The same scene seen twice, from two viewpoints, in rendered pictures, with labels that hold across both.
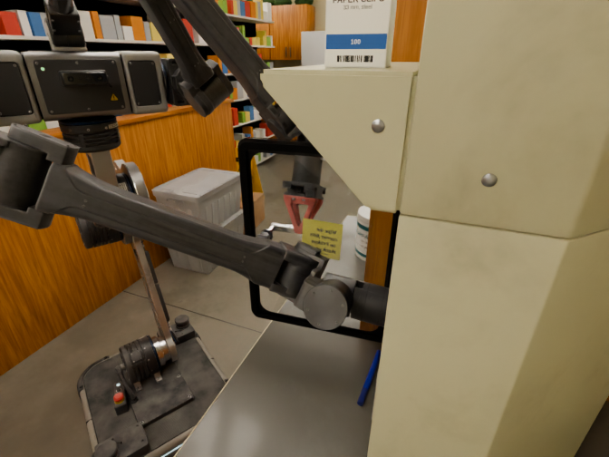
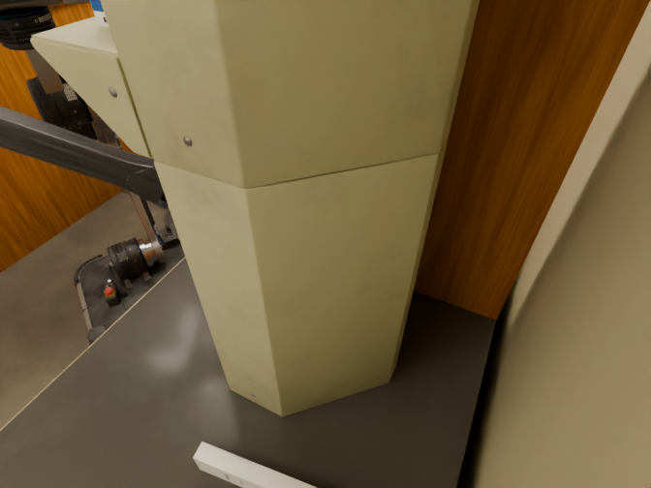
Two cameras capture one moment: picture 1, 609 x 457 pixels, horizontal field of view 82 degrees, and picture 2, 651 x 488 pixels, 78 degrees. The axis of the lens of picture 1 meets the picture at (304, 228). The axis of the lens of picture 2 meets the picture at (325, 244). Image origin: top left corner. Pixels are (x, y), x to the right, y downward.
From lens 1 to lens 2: 0.30 m
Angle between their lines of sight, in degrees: 17
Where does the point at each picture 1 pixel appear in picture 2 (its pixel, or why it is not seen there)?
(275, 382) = not seen: hidden behind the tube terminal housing
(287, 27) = not seen: outside the picture
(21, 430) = (32, 314)
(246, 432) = (165, 320)
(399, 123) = (123, 92)
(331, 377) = not seen: hidden behind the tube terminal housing
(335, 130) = (91, 91)
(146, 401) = (135, 296)
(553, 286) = (252, 221)
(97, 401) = (92, 293)
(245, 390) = (172, 289)
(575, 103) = (207, 93)
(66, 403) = (70, 294)
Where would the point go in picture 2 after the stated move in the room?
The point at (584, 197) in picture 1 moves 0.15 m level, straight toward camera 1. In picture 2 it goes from (239, 160) to (52, 245)
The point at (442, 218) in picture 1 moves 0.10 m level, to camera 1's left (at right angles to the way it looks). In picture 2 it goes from (176, 166) to (77, 162)
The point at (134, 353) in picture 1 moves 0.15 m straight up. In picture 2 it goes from (120, 253) to (108, 227)
